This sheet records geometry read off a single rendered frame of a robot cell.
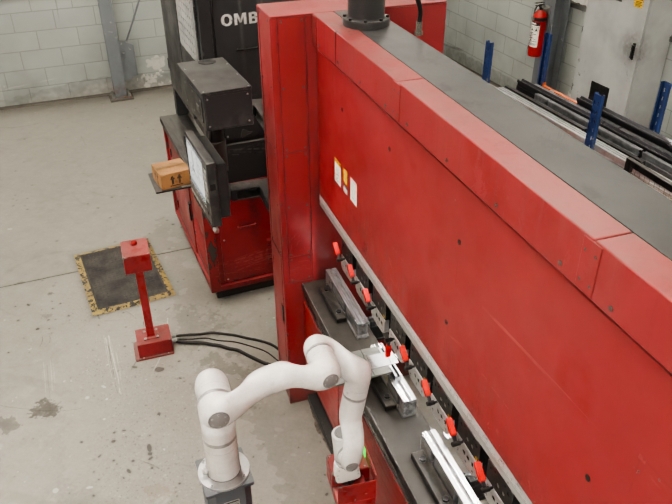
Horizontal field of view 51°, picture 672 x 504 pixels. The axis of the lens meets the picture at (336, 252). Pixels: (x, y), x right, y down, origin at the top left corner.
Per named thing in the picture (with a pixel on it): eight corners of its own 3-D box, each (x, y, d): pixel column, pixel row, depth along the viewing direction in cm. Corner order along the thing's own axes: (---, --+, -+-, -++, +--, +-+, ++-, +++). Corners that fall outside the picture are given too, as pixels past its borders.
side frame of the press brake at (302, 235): (279, 377, 448) (255, 3, 324) (402, 348, 471) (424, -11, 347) (290, 404, 428) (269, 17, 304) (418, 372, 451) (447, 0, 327)
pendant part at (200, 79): (194, 205, 411) (175, 62, 365) (235, 197, 419) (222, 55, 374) (218, 248, 372) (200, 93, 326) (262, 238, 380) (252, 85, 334)
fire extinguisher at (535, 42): (522, 53, 768) (529, 0, 738) (535, 51, 774) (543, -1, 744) (532, 58, 754) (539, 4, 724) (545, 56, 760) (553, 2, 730)
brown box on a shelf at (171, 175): (148, 174, 472) (145, 157, 466) (186, 168, 480) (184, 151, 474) (156, 194, 449) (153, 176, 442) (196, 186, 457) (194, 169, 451)
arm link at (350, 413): (376, 413, 251) (362, 473, 266) (363, 383, 264) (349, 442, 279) (352, 415, 248) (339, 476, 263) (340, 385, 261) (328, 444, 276)
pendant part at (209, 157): (191, 191, 397) (183, 131, 377) (211, 187, 401) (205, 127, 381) (212, 228, 362) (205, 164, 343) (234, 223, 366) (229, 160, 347)
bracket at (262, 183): (229, 194, 415) (228, 183, 411) (269, 187, 421) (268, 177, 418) (243, 226, 383) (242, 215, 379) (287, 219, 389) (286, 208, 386)
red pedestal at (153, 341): (133, 343, 477) (111, 238, 432) (170, 335, 484) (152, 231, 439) (135, 362, 461) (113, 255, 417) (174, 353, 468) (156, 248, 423)
